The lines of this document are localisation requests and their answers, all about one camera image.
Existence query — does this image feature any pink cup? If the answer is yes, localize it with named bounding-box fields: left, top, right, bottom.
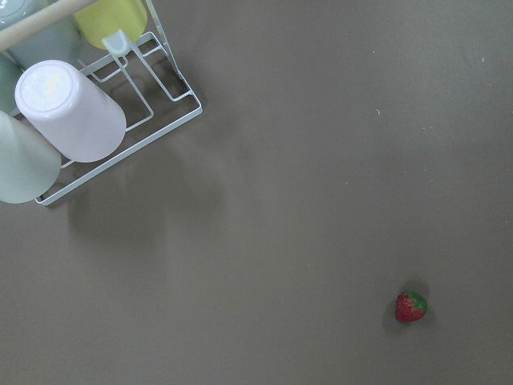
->
left=14, top=60, right=127, bottom=163

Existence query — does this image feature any pale green cup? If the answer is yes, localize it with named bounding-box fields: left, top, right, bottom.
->
left=1, top=112, right=61, bottom=204

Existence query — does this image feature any yellow-green cup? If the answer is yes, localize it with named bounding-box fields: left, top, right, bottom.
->
left=74, top=0, right=147, bottom=49

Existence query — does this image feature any grey-blue cup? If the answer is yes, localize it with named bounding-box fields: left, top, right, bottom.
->
left=1, top=0, right=82, bottom=69

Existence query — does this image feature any red strawberry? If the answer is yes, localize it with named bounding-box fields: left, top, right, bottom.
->
left=394, top=290, right=428, bottom=323

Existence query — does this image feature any white wire cup rack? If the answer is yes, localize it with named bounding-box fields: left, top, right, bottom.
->
left=1, top=1, right=202, bottom=205

